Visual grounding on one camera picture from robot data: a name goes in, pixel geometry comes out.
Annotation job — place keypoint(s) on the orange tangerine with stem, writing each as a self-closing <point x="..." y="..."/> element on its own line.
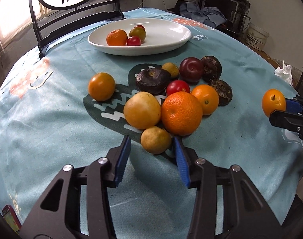
<point x="273" y="100"/>

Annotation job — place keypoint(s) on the small yellow fruit behind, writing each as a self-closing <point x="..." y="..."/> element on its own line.
<point x="172" y="69"/>

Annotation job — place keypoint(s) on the orange-green citrus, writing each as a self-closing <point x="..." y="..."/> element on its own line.
<point x="101" y="86"/>

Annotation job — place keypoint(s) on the large green-orange citrus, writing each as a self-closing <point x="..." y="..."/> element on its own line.
<point x="141" y="33"/>

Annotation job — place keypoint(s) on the white tissue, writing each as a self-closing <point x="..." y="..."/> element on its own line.
<point x="285" y="73"/>

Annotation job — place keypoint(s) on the blue clothes pile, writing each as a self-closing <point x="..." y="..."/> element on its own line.
<point x="210" y="16"/>

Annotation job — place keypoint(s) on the black metal shelf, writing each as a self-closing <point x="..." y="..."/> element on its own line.
<point x="235" y="11"/>

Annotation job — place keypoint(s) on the dark water chestnut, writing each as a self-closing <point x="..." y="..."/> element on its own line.
<point x="212" y="68"/>
<point x="153" y="80"/>
<point x="224" y="91"/>

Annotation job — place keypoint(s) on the mandarin on plate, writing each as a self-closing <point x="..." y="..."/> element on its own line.
<point x="117" y="37"/>

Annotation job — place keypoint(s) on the white bucket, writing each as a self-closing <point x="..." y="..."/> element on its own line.
<point x="256" y="37"/>

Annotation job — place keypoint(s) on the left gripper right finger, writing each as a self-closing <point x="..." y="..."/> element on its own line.
<point x="227" y="203"/>

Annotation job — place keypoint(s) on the small yellow-green kumquat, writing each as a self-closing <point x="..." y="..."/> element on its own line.
<point x="155" y="140"/>

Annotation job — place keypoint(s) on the red green box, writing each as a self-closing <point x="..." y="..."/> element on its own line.
<point x="11" y="218"/>

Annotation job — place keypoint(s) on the pale yellow fruit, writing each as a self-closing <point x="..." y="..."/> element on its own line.
<point x="142" y="110"/>

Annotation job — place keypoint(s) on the smooth orange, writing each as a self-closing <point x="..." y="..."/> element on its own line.
<point x="207" y="97"/>

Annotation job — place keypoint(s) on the red cherry tomato in pile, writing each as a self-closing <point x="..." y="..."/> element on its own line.
<point x="177" y="86"/>

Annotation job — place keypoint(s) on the red cherry tomato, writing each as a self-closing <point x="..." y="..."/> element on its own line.
<point x="134" y="41"/>
<point x="177" y="86"/>

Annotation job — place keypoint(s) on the painted round screen stand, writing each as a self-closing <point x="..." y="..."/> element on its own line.
<point x="73" y="9"/>

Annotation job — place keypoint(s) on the dark water chestnut upright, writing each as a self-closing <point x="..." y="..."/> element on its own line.
<point x="212" y="68"/>

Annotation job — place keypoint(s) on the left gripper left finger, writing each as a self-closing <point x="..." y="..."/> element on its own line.
<point x="56" y="214"/>

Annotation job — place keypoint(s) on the white oval plate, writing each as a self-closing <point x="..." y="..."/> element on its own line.
<point x="162" y="36"/>

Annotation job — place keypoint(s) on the bumpy orange mandarin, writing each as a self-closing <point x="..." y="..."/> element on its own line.
<point x="181" y="113"/>

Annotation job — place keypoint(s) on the dark water chestnut front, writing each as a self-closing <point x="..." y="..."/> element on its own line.
<point x="224" y="91"/>

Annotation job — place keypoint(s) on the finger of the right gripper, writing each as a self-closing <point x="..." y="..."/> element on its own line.
<point x="294" y="105"/>
<point x="288" y="121"/>

